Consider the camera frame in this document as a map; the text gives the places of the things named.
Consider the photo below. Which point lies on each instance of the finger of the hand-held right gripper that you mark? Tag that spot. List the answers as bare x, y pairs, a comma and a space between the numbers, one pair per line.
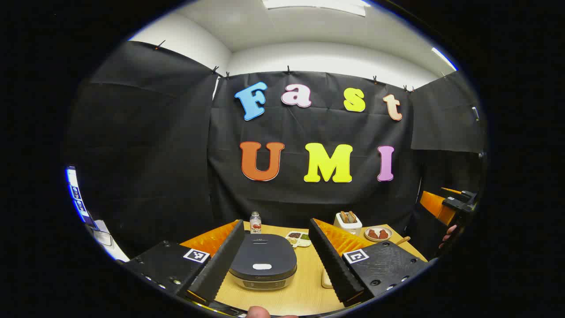
435, 205

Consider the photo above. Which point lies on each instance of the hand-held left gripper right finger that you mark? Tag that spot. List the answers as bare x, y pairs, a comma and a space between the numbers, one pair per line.
333, 265

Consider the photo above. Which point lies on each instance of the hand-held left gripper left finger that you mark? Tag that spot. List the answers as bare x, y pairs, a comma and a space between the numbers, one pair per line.
220, 265

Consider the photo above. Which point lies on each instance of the clear container of rice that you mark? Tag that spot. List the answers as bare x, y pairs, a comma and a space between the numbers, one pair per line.
327, 279

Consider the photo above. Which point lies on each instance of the dark grey rice cooker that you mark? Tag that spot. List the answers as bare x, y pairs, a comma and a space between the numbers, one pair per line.
265, 254

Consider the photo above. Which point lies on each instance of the white divided dish of beans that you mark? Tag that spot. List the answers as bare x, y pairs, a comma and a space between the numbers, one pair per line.
298, 238

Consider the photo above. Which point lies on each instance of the brown toast slice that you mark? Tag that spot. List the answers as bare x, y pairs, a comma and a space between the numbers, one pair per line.
352, 217
343, 217

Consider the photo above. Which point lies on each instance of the red meat piece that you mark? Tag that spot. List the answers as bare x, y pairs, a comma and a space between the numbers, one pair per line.
373, 234
383, 234

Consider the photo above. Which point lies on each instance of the white round plate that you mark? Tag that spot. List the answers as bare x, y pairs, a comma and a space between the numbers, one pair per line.
378, 239

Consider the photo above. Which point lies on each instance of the small clear drink bottle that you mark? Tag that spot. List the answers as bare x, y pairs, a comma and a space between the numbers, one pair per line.
255, 223

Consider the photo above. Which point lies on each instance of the black backdrop cloth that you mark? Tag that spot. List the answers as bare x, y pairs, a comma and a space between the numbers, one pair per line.
300, 198

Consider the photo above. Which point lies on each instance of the white box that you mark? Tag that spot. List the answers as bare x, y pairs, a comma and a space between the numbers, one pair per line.
108, 240

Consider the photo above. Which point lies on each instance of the computer monitor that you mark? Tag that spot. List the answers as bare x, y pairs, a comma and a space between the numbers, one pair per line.
78, 196

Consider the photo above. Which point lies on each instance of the ceiling light panel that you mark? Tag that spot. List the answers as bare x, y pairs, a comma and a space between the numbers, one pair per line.
315, 5

